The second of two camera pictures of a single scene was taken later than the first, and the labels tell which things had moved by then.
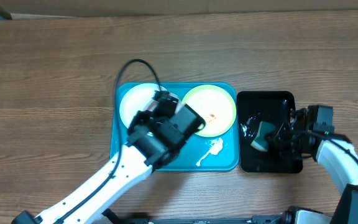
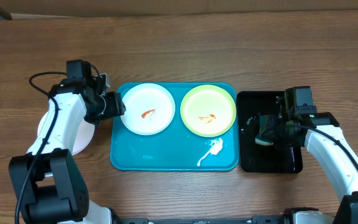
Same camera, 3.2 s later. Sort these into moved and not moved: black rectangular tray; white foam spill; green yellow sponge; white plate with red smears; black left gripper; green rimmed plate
Moved: black left gripper; white plate with red smears; green yellow sponge
Not moved: white foam spill; black rectangular tray; green rimmed plate
